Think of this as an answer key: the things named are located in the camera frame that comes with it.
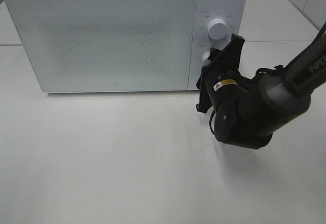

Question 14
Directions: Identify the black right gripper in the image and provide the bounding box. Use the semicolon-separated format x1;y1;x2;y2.
196;34;251;113

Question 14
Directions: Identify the white timer knob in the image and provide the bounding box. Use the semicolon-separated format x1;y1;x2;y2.
202;52;210;66

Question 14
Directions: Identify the white microwave door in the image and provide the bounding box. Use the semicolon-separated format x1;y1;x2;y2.
6;0;195;93

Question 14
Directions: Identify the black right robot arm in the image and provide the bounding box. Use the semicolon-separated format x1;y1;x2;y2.
196;27;325;150

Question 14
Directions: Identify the upper white power knob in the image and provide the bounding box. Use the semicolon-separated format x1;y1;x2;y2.
207;17;229;40

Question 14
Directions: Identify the white microwave oven body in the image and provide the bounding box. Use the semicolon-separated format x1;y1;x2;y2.
6;0;248;98

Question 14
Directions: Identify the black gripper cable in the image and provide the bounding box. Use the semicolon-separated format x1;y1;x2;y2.
207;109;217;134

